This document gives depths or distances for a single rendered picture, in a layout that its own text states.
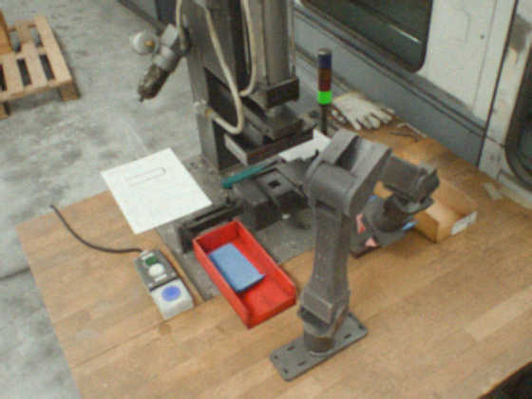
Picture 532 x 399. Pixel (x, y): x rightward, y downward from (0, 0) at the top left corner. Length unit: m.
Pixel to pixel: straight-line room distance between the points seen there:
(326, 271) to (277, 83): 0.43
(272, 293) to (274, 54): 0.50
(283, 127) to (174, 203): 0.41
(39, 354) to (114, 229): 1.09
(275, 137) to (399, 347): 0.50
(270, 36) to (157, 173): 0.62
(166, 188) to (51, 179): 1.80
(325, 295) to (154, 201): 0.65
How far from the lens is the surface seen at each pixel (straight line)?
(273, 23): 1.13
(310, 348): 1.12
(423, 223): 1.37
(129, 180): 1.60
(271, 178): 1.39
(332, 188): 0.87
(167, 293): 1.23
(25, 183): 3.33
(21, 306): 2.66
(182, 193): 1.52
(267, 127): 1.23
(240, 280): 1.26
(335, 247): 0.93
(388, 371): 1.14
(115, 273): 1.35
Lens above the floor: 1.86
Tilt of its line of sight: 41 degrees down
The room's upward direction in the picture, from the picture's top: 4 degrees counter-clockwise
